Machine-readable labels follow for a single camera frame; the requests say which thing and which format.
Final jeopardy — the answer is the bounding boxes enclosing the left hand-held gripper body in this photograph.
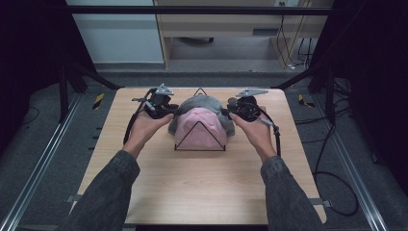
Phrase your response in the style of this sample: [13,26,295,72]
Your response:
[132,83,176,120]

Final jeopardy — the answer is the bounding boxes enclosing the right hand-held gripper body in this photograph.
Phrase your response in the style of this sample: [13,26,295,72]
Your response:
[226,88,269,123]

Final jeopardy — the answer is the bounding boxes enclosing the grey knit beanie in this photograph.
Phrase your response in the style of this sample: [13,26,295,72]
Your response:
[167,94,236,138]

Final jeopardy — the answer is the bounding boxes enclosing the black wire rack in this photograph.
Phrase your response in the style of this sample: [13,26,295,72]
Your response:
[173,87,227,152]

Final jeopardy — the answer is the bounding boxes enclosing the pink knit beanie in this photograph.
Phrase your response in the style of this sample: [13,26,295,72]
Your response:
[173,107,229,151]

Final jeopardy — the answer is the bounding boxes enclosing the person's left hand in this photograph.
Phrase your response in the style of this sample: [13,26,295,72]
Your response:
[122,110,175,159]

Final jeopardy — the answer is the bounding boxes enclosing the person's right hand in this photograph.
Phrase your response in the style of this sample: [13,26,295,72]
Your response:
[228,105,279,164]

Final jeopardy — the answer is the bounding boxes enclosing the white cabinet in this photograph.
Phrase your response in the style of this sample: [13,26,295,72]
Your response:
[64,0,166,64]

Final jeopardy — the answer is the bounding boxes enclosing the light wooden desk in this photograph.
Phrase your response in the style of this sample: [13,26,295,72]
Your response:
[153,0,335,70]

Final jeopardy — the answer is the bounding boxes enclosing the black metal stand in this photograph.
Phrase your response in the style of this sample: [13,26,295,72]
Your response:
[58,60,122,124]
[271,64,337,125]

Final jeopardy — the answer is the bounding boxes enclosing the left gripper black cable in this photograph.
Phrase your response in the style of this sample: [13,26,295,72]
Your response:
[122,88,157,146]

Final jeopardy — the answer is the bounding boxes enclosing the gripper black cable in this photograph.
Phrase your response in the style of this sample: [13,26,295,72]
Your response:
[259,107,282,158]
[122,88,157,146]

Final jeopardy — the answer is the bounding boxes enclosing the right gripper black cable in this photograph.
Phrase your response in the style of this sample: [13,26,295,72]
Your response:
[259,107,282,158]

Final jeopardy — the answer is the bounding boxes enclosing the hanging desk cables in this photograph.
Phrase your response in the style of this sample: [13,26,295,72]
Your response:
[276,1,315,70]

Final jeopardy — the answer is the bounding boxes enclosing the black horizontal frame bar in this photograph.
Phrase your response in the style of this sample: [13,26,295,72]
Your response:
[66,5,332,16]

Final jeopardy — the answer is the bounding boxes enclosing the aluminium floor rail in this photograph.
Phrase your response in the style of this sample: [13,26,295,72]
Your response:
[0,92,83,231]
[311,94,390,231]

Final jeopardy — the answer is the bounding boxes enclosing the black floor cable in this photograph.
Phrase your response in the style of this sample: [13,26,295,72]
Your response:
[293,105,361,218]

